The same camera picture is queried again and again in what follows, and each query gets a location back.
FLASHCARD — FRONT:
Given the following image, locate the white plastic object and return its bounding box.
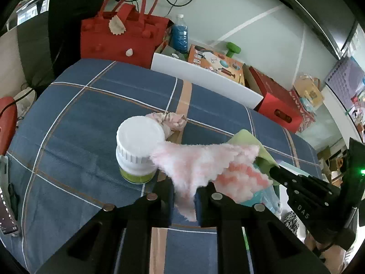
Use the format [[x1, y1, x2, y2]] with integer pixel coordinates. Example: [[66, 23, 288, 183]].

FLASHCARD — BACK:
[[16, 87, 37, 117]]

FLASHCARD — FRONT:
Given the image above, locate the red cardboard box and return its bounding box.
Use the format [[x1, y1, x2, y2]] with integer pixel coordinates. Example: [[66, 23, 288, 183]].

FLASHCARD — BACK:
[[249, 66, 303, 133]]

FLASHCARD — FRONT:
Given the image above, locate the white storage box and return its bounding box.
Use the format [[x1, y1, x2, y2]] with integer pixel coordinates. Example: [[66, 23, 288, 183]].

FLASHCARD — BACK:
[[150, 52, 264, 109]]

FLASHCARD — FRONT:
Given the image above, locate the person's right forearm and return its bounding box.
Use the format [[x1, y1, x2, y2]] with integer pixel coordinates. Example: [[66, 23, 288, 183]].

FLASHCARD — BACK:
[[304, 232, 354, 273]]

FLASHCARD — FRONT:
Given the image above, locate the red plastic stool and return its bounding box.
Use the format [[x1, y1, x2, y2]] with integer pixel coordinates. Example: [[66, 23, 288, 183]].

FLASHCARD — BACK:
[[0, 96, 18, 155]]

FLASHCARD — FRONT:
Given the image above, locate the pink fluffy cloth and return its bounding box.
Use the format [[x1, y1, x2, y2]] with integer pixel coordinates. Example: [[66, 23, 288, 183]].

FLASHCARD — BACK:
[[150, 142, 271, 222]]

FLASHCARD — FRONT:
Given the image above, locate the blue plastic bottle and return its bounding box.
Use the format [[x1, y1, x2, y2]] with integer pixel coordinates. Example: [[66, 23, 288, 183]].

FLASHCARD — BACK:
[[170, 14, 189, 54]]

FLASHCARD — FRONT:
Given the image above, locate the white lidded jar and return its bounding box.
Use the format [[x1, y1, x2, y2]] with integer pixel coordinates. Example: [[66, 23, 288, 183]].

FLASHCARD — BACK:
[[115, 116, 166, 184]]

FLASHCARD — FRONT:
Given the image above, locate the dark printed card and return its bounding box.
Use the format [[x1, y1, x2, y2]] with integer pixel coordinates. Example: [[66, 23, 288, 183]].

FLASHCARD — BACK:
[[0, 177, 18, 236]]

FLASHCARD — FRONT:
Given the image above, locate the red felt tote bag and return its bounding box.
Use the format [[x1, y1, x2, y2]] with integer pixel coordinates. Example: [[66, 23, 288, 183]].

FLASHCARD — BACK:
[[80, 0, 172, 69]]

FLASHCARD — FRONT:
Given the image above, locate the red patterned gift bag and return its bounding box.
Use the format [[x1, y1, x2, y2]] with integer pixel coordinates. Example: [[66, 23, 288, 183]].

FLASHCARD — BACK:
[[289, 90, 317, 133]]

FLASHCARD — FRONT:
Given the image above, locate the purple dotted wall poster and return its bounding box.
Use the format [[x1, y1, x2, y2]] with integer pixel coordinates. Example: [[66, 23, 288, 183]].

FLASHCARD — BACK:
[[325, 57, 365, 112]]

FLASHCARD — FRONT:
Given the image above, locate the kraft paper gift bag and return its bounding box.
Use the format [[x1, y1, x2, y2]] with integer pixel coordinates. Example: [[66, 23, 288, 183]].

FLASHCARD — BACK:
[[293, 75, 325, 113]]

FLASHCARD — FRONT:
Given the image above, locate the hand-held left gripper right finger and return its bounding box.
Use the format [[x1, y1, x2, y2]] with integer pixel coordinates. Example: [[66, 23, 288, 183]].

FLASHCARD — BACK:
[[195, 183, 331, 274]]

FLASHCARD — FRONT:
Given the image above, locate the dark cloth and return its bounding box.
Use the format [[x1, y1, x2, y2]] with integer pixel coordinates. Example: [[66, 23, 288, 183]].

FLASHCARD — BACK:
[[17, 0, 115, 86]]

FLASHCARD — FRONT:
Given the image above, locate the orange toy box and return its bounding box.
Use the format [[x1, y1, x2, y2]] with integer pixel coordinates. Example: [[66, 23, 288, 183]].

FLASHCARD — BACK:
[[188, 44, 246, 86]]

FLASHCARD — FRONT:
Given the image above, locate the light green cloth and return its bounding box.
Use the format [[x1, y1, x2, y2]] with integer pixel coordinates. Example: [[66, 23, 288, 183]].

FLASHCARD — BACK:
[[228, 129, 281, 186]]

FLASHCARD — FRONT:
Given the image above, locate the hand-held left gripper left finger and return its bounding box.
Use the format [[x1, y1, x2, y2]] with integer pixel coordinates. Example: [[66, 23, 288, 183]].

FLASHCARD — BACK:
[[37, 177, 175, 274]]

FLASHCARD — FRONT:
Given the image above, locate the pink floral scrunchie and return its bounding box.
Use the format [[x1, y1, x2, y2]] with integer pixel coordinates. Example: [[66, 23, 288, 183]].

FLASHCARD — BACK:
[[145, 112, 188, 139]]

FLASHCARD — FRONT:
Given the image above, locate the stack of cardboard boxes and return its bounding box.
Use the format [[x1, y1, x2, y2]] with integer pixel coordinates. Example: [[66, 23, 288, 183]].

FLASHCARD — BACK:
[[318, 145, 347, 183]]

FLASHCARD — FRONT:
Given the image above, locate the green dumbbell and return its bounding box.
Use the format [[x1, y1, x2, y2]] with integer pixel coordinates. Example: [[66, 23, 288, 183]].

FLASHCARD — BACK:
[[225, 42, 241, 59]]

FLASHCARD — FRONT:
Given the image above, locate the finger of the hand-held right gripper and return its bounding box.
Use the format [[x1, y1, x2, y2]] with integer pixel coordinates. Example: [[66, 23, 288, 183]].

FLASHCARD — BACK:
[[269, 166, 354, 249]]

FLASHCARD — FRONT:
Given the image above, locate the zebra patterned cloth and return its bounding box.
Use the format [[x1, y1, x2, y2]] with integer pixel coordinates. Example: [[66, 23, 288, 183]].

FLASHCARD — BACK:
[[282, 211, 300, 236]]

